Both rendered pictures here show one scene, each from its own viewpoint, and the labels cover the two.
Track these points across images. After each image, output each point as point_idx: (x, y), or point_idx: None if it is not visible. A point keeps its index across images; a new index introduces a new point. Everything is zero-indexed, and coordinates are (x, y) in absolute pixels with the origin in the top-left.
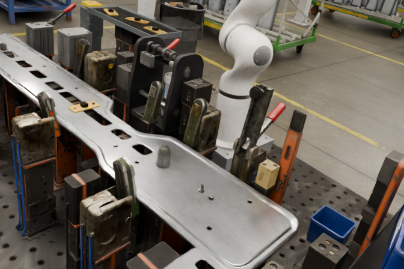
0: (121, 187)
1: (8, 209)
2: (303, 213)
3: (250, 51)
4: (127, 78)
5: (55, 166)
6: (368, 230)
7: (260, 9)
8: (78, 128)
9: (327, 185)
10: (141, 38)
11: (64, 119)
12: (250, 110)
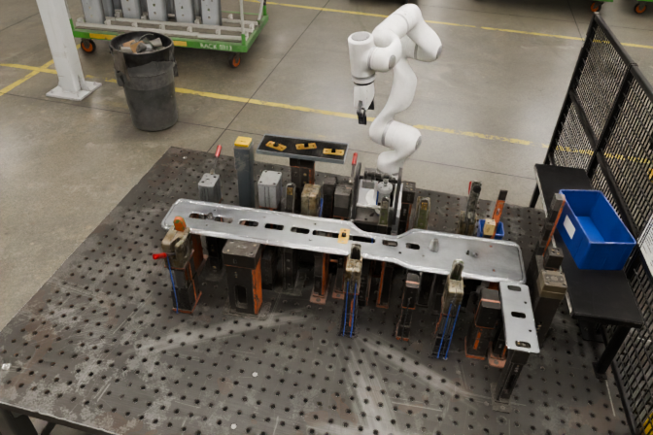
0: (456, 274)
1: (319, 329)
2: None
3: (413, 144)
4: (347, 200)
5: (320, 284)
6: (550, 232)
7: (403, 110)
8: (366, 252)
9: (455, 200)
10: (358, 171)
11: (349, 251)
12: (470, 197)
